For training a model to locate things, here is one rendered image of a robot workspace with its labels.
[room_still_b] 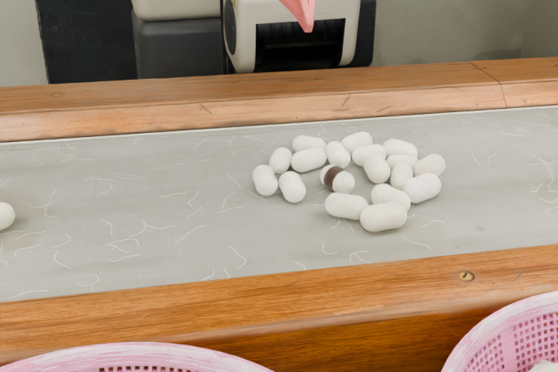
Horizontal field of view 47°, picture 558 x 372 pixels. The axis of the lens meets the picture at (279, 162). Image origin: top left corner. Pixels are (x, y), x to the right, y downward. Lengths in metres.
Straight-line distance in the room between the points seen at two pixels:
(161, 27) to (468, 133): 0.85
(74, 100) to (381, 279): 0.44
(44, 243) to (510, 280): 0.34
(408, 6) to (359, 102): 2.14
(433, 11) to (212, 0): 1.66
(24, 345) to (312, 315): 0.16
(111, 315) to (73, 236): 0.14
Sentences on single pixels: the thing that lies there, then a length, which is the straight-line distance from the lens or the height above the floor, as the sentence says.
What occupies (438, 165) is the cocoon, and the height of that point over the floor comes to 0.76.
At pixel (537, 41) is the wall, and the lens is 3.11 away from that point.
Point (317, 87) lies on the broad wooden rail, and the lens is 0.74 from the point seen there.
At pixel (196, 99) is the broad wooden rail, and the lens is 0.71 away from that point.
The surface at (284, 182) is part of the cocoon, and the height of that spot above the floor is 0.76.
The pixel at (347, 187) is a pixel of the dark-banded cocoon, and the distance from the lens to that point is 0.55.
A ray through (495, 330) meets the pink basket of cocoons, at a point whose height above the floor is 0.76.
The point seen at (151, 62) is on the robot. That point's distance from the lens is 1.41.
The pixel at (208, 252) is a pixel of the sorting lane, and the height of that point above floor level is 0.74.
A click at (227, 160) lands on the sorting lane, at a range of 0.62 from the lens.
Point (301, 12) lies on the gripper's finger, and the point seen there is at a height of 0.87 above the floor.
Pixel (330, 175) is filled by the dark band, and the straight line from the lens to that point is 0.55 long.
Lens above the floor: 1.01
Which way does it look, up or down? 26 degrees down
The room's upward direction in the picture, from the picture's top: straight up
